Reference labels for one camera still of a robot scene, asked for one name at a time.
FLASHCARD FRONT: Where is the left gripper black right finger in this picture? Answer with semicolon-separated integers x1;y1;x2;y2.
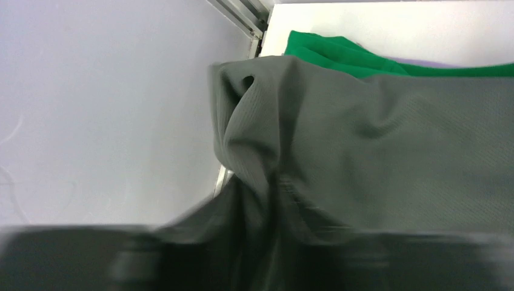
341;232;513;290

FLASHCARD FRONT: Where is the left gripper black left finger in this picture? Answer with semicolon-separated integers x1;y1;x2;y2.
1;227;160;290

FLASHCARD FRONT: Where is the dark grey t shirt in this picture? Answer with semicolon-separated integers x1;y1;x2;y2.
146;56;513;290

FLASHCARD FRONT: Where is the folded lavender t shirt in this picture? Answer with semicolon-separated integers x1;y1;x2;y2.
387;57;461;69

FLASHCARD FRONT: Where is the folded green t shirt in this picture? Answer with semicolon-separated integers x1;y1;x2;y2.
284;31;513;78

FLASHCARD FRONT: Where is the left aluminium frame post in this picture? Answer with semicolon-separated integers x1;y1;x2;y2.
205;0;270;198

